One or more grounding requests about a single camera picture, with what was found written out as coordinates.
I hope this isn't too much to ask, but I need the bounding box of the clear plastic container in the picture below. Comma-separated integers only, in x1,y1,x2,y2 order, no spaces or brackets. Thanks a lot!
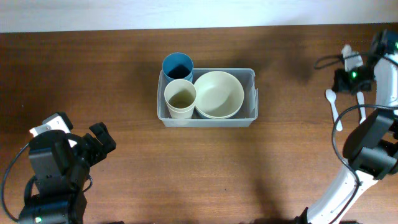
157,68,259,128

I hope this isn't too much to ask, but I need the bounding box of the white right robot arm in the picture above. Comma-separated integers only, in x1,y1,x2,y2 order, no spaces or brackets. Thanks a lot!
293,30,397,223

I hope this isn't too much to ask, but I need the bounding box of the white plastic fork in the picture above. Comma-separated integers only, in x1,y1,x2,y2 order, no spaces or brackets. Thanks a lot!
356,91,367,124

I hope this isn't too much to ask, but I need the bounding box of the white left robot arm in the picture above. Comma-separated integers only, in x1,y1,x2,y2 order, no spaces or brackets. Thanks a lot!
19,123,116,223

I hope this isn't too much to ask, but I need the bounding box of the beige plastic cup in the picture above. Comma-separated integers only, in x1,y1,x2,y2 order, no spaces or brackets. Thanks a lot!
164,79,197,113
169,108,195,119

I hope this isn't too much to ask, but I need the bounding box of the white plastic spoon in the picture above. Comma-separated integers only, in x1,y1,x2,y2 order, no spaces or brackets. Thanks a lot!
325,89,343,131

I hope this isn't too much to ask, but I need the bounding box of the blue plastic cup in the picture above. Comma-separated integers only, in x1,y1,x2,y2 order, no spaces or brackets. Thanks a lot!
162,52,194,83

